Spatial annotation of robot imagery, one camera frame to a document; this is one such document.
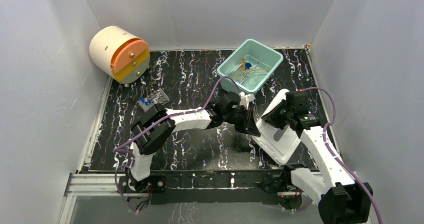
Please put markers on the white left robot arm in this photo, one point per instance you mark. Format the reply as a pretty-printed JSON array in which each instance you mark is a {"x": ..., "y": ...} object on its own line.
[{"x": 153, "y": 129}]

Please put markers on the clear glass beaker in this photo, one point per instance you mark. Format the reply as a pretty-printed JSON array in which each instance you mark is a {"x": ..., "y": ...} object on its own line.
[{"x": 252, "y": 82}]

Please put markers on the white plastic bin lid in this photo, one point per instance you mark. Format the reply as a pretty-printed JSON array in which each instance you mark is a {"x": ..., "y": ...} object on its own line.
[{"x": 277, "y": 143}]

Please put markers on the mint green plastic bin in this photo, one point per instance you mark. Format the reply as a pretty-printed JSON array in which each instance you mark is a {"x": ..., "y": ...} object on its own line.
[{"x": 253, "y": 51}]

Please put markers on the white orange cylinder drum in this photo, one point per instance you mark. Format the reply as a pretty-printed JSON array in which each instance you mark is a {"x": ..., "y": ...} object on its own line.
[{"x": 120, "y": 54}]

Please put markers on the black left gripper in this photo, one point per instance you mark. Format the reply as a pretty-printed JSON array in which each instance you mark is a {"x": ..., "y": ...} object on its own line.
[{"x": 247, "y": 122}]

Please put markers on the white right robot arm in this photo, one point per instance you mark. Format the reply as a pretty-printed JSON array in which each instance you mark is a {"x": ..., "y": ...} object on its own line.
[{"x": 339, "y": 197}]

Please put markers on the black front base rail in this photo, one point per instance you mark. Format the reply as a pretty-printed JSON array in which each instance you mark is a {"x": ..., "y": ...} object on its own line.
[{"x": 269, "y": 187}]

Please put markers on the amber rubber tube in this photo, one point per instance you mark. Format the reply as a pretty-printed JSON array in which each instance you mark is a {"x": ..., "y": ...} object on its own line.
[{"x": 237, "y": 76}]

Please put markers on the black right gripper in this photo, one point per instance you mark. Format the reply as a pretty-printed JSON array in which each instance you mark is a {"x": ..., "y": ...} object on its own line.
[{"x": 271, "y": 117}]

